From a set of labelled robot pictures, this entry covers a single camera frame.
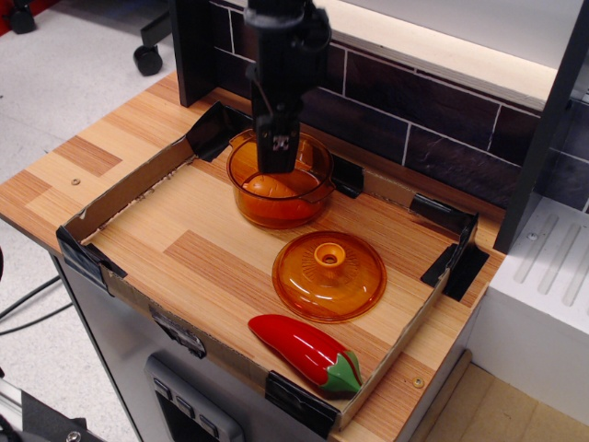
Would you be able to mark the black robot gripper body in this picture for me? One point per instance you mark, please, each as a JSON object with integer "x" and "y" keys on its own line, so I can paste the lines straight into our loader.
{"x": 292, "y": 53}

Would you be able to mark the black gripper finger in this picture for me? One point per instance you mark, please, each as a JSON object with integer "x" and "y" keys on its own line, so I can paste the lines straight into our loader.
{"x": 277, "y": 148}

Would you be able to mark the orange toy carrot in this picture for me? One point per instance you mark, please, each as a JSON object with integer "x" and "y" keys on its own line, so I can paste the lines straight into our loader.
{"x": 265, "y": 197}

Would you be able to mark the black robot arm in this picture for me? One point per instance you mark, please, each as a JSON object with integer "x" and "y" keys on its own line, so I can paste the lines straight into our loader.
{"x": 293, "y": 43}

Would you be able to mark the orange transparent plastic pot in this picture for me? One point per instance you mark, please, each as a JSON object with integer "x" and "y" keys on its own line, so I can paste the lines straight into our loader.
{"x": 311, "y": 177}

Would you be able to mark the cardboard fence with black tape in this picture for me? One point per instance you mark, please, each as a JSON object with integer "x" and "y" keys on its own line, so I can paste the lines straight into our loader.
{"x": 161, "y": 264}

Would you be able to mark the orange transparent pot lid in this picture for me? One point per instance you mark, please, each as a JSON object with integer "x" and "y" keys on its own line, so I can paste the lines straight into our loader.
{"x": 329, "y": 276}

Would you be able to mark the black office chair base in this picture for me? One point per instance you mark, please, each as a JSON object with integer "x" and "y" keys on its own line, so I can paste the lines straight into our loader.
{"x": 146, "y": 57}

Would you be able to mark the red toy chili pepper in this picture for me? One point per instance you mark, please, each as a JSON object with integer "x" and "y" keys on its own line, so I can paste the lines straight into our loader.
{"x": 321, "y": 359}

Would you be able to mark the grey toy oven panel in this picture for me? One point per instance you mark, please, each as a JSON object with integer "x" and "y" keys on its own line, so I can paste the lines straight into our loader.
{"x": 189, "y": 416}

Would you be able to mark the black equipment bottom left corner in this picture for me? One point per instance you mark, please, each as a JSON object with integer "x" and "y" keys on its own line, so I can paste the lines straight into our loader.
{"x": 25, "y": 418}

